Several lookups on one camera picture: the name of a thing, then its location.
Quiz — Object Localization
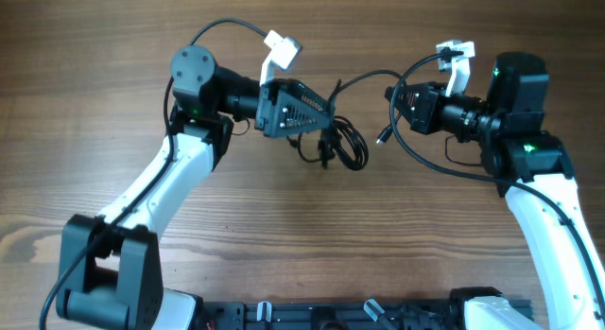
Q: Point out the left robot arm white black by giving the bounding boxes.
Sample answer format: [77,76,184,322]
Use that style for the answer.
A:
[44,43,334,329]

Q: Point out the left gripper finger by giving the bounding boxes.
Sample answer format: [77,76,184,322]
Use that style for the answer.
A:
[278,105,332,137]
[283,79,331,113]

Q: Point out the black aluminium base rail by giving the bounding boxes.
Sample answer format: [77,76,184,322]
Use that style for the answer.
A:
[192,299,464,330]

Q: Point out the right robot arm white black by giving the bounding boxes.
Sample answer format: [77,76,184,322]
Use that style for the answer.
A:
[385,47,604,329]

